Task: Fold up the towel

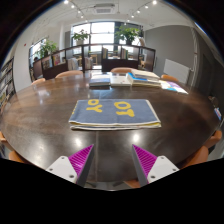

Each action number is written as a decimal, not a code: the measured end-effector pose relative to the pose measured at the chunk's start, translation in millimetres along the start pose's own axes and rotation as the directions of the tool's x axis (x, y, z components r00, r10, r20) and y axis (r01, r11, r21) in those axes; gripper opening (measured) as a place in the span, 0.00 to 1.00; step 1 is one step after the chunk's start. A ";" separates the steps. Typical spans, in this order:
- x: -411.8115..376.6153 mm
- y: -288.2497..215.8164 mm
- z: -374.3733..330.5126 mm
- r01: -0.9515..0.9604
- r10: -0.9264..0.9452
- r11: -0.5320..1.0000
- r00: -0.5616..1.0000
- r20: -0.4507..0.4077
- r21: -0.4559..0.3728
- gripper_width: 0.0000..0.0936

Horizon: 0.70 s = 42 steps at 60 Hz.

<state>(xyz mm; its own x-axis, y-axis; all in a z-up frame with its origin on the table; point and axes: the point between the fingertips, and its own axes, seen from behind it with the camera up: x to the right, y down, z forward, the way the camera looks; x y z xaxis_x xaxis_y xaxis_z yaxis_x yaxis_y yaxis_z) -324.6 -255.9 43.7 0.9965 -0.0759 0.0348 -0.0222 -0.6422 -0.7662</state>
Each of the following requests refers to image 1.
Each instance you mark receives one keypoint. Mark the group of ceiling spotlights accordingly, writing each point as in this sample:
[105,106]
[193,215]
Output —
[154,2]

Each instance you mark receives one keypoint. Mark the thick cream book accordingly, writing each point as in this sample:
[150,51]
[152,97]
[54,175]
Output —
[145,74]

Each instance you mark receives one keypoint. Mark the white wall radiator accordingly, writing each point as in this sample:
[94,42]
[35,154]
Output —
[176,70]

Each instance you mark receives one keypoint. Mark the low dark shelf unit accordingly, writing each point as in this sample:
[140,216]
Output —
[116,64]

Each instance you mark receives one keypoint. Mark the grey towel with yellow letters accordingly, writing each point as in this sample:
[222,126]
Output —
[113,116]

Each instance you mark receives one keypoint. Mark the white book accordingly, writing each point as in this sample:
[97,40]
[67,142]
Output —
[120,80]

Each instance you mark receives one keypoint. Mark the large bright blue book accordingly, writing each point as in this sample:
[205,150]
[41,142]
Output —
[138,81]

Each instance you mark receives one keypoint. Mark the potted green plant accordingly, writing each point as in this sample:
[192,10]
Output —
[46,48]
[81,36]
[127,34]

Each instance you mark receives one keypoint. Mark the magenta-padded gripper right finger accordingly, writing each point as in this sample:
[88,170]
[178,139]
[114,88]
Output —
[161,168]

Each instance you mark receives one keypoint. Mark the purple magazine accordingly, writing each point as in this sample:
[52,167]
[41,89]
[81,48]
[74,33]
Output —
[178,88]

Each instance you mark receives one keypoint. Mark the ceiling air conditioner unit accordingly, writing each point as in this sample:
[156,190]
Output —
[105,9]

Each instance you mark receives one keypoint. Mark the dark blue book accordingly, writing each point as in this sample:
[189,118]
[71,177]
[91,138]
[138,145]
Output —
[99,81]

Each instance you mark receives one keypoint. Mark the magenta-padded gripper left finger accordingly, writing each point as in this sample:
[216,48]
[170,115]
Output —
[63,168]

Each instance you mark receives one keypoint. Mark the light blue magazine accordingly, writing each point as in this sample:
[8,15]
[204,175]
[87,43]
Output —
[165,85]

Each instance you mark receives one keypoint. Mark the tall wall bookshelf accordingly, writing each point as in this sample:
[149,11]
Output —
[6,81]

